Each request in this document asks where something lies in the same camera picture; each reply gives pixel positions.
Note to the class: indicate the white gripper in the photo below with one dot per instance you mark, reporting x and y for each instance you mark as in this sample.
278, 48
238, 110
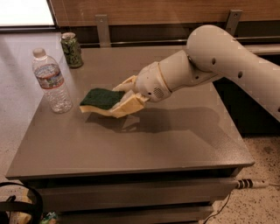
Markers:
149, 81

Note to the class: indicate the green and yellow sponge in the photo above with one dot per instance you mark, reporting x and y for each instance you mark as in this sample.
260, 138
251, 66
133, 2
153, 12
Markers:
100, 100

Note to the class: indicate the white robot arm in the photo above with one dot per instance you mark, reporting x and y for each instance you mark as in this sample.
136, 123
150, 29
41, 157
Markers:
210, 54

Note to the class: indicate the clear plastic water bottle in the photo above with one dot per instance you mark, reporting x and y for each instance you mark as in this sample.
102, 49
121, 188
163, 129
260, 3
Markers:
51, 80

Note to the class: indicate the grey drawer cabinet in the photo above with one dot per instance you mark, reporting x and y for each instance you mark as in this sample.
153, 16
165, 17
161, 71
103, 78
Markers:
187, 136

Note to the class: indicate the green soda can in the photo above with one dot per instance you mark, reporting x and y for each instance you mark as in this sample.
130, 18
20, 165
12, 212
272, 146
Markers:
71, 49

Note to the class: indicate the upper grey drawer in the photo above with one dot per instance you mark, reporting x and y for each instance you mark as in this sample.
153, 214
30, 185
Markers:
145, 194

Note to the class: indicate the grey drawer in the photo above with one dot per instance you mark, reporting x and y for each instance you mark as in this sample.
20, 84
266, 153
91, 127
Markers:
145, 194
169, 215

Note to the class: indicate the lower grey drawer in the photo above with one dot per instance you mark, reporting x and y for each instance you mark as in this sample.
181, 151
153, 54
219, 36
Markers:
169, 215

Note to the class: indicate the green packet on floor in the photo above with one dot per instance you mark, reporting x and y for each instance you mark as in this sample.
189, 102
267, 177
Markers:
50, 218

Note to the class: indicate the left metal wall bracket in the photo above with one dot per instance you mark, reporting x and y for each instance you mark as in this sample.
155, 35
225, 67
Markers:
102, 25

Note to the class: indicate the metal wall bracket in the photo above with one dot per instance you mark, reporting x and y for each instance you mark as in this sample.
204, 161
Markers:
232, 22
102, 25

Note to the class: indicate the right metal wall bracket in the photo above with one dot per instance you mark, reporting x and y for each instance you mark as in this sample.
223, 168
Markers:
232, 22

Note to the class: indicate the black and white striped handle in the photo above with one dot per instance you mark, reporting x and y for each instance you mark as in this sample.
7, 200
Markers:
247, 183

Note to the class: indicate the metal wall rail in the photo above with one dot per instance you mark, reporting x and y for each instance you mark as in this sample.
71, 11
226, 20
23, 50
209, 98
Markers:
247, 41

